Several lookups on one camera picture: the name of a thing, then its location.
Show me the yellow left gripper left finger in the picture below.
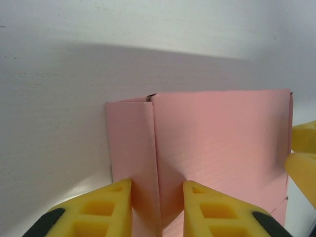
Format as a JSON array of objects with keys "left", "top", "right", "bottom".
[{"left": 21, "top": 178, "right": 134, "bottom": 237}]

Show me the pink paper box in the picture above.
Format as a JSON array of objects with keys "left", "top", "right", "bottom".
[{"left": 105, "top": 88, "right": 294, "bottom": 237}]

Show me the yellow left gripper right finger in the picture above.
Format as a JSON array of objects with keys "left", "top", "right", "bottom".
[{"left": 182, "top": 180, "right": 292, "bottom": 237}]

